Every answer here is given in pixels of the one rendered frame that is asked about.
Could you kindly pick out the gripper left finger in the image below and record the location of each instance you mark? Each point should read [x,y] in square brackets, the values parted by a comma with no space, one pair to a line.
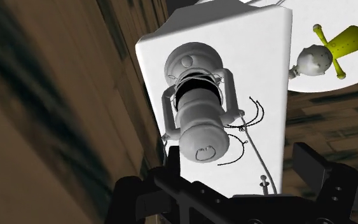
[166,192]

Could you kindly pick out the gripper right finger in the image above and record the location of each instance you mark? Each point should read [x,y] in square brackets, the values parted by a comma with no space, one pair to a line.
[340,186]

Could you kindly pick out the yellow and grey toy figure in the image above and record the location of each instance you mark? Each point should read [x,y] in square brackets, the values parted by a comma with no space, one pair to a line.
[314,60]

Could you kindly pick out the white round table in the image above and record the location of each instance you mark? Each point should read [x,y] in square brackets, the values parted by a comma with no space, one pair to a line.
[305,18]

